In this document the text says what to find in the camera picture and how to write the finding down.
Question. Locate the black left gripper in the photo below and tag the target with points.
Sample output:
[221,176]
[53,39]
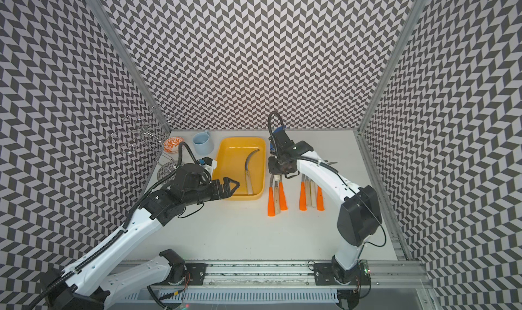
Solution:
[217,188]

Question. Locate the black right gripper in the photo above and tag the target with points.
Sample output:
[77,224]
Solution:
[272,169]

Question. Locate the grey sickle wooden handle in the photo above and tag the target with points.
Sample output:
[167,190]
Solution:
[247,172]

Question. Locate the sickle wooden handle group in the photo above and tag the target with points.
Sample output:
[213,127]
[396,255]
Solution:
[276,196]

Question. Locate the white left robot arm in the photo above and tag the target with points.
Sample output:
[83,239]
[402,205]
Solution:
[87,282]

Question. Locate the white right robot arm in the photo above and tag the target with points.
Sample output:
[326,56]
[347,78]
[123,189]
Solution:
[359,214]

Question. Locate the yellow plastic storage box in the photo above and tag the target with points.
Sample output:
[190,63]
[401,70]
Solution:
[231,158]

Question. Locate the light blue ceramic cup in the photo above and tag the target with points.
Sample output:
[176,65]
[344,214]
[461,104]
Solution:
[203,143]

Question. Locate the orange patterned white bowl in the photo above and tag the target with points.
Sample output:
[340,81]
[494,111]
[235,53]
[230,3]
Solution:
[171,144]

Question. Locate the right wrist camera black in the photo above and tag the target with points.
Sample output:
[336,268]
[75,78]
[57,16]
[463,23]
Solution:
[281,139]

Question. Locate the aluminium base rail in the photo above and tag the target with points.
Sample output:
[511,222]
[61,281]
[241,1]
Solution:
[292,285]

